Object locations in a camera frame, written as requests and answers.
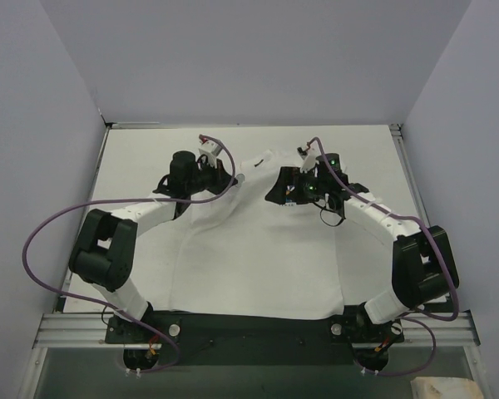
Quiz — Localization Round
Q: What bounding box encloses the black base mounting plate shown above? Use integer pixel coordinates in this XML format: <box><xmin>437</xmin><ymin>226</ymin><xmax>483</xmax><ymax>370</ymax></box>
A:
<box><xmin>105</xmin><ymin>306</ymin><xmax>404</xmax><ymax>369</ymax></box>

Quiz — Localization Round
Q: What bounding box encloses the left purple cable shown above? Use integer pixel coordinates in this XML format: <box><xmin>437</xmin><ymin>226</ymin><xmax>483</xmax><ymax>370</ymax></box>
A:
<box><xmin>21</xmin><ymin>135</ymin><xmax>238</xmax><ymax>373</ymax></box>

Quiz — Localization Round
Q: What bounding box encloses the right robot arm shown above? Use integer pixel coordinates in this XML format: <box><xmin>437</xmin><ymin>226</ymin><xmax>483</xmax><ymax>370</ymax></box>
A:
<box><xmin>265</xmin><ymin>154</ymin><xmax>459</xmax><ymax>325</ymax></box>

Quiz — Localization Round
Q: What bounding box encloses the beige foam block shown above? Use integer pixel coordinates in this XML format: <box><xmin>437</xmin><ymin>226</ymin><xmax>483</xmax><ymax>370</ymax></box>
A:
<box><xmin>411</xmin><ymin>377</ymin><xmax>484</xmax><ymax>399</ymax></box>

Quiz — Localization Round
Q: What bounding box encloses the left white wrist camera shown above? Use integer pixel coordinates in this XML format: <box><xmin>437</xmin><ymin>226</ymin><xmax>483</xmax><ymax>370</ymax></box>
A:
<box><xmin>199</xmin><ymin>140</ymin><xmax>223</xmax><ymax>163</ymax></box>

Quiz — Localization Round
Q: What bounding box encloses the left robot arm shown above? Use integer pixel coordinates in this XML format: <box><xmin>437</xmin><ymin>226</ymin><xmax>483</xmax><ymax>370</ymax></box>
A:
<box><xmin>68</xmin><ymin>150</ymin><xmax>244</xmax><ymax>342</ymax></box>

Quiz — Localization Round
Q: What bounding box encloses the white t-shirt with flower print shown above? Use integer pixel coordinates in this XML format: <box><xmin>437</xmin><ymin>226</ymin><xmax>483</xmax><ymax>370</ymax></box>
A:
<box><xmin>151</xmin><ymin>150</ymin><xmax>344</xmax><ymax>320</ymax></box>

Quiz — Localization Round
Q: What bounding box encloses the aluminium front rail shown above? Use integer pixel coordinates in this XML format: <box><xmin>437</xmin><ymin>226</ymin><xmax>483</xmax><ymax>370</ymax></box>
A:
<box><xmin>32</xmin><ymin>311</ymin><xmax>113</xmax><ymax>349</ymax></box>

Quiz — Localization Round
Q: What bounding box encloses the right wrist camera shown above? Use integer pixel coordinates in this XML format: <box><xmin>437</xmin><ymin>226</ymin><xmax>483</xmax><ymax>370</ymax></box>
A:
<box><xmin>297</xmin><ymin>146</ymin><xmax>341</xmax><ymax>173</ymax></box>

